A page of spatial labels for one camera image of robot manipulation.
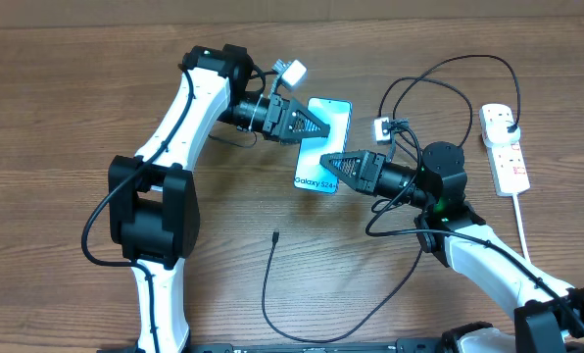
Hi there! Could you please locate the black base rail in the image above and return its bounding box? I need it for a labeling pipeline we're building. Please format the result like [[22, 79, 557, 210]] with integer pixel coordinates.
[[182, 337, 441, 353]]

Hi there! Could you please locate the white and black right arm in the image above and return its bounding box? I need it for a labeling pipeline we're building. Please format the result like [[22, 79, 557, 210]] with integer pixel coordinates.
[[319, 142, 584, 352]]

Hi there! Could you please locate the white power extension strip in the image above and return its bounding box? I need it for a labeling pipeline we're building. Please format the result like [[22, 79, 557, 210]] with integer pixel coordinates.
[[478, 102, 532, 198]]

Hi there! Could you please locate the white extension strip cord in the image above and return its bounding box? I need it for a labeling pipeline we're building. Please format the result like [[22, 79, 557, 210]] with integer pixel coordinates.
[[511, 193, 532, 265]]

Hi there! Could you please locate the blue Galaxy smartphone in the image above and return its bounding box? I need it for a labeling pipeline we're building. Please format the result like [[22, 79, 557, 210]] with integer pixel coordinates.
[[293, 97, 352, 194]]

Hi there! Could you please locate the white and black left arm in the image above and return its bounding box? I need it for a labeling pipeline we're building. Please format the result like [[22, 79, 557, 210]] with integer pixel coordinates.
[[81, 44, 331, 352]]

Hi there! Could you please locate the black USB charging cable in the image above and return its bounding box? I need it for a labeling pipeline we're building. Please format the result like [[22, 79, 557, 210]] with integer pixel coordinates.
[[261, 53, 522, 344]]

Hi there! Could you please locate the white USB charger plug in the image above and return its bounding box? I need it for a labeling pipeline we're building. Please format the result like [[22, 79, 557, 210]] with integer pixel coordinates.
[[482, 119, 521, 148]]

